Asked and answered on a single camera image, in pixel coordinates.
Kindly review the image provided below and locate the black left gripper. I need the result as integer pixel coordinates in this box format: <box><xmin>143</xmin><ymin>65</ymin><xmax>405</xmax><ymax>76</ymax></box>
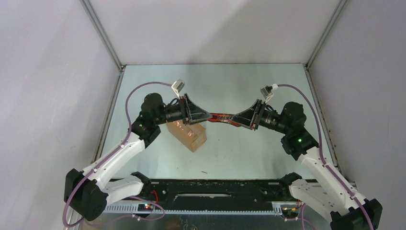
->
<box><xmin>155</xmin><ymin>93</ymin><xmax>212</xmax><ymax>126</ymax></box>

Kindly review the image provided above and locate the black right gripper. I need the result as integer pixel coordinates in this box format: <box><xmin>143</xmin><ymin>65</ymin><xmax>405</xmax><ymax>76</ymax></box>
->
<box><xmin>229</xmin><ymin>99</ymin><xmax>290</xmax><ymax>135</ymax></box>

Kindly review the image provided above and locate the brown cardboard express box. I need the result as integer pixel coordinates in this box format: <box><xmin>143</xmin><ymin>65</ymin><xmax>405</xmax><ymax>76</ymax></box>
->
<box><xmin>166</xmin><ymin>121</ymin><xmax>207</xmax><ymax>152</ymax></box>

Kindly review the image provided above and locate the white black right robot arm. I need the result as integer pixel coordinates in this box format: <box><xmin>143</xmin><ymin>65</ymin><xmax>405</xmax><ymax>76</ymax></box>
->
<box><xmin>230</xmin><ymin>100</ymin><xmax>383</xmax><ymax>230</ymax></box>

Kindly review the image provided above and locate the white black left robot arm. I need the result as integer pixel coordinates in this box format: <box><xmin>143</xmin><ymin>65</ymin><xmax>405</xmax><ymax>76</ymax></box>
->
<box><xmin>64</xmin><ymin>93</ymin><xmax>213</xmax><ymax>221</ymax></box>

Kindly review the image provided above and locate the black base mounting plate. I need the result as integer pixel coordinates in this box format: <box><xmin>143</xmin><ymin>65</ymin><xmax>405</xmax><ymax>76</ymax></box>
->
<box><xmin>138</xmin><ymin>179</ymin><xmax>303</xmax><ymax>212</ymax></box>

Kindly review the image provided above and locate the left controller board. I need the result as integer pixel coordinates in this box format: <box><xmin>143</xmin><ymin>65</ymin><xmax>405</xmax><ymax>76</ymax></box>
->
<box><xmin>137</xmin><ymin>203</ymin><xmax>154</xmax><ymax>212</ymax></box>

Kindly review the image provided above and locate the controller board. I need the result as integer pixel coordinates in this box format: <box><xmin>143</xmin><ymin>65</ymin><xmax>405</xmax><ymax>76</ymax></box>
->
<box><xmin>137</xmin><ymin>203</ymin><xmax>154</xmax><ymax>212</ymax></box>
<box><xmin>281</xmin><ymin>207</ymin><xmax>300</xmax><ymax>220</ymax></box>

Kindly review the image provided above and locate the right controller board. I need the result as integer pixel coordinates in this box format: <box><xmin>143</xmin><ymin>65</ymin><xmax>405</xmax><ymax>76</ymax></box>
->
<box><xmin>281</xmin><ymin>207</ymin><xmax>300</xmax><ymax>220</ymax></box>

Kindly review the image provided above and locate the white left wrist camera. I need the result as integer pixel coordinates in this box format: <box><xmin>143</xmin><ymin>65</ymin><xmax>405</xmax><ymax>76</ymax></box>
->
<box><xmin>171</xmin><ymin>79</ymin><xmax>185</xmax><ymax>99</ymax></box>

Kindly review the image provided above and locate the aluminium frame rail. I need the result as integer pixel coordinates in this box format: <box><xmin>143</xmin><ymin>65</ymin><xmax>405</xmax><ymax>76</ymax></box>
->
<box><xmin>63</xmin><ymin>181</ymin><xmax>372</xmax><ymax>230</ymax></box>

